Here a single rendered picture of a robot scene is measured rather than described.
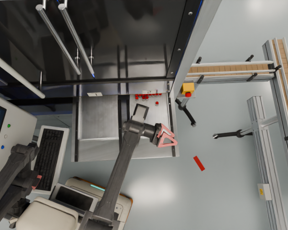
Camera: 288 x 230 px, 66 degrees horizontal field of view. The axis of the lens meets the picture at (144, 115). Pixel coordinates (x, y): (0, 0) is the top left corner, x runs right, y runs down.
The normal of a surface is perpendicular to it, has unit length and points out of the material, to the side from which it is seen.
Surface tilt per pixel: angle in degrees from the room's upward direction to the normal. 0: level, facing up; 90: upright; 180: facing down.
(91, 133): 0
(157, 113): 0
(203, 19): 90
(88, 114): 0
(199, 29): 90
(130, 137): 22
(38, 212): 42
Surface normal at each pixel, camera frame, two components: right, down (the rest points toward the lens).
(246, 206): 0.02, -0.25
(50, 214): 0.24, -0.80
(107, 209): 0.18, -0.57
